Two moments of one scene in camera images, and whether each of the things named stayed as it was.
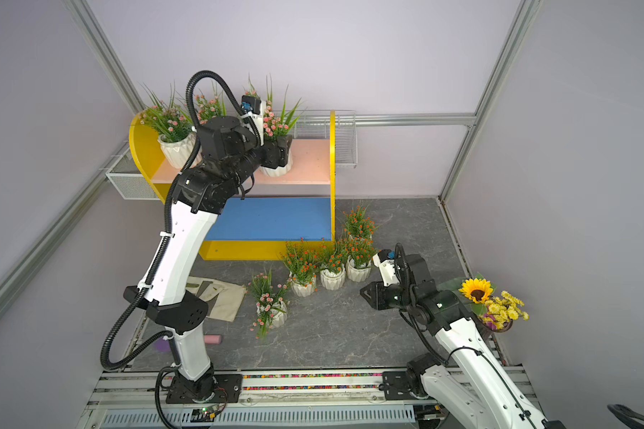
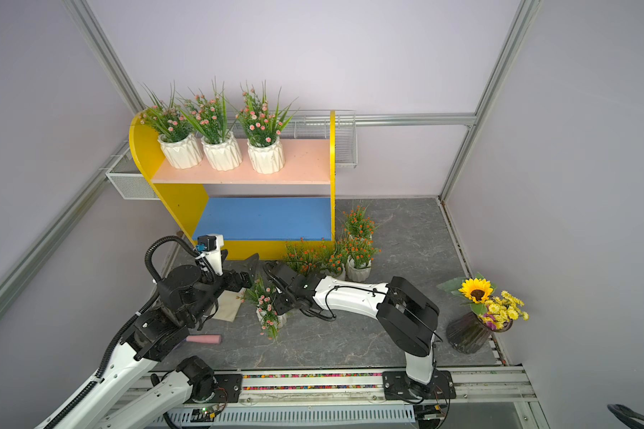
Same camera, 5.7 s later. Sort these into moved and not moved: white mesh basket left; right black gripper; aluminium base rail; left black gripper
Moved: left black gripper; right black gripper
Not moved: white mesh basket left; aluminium base rail
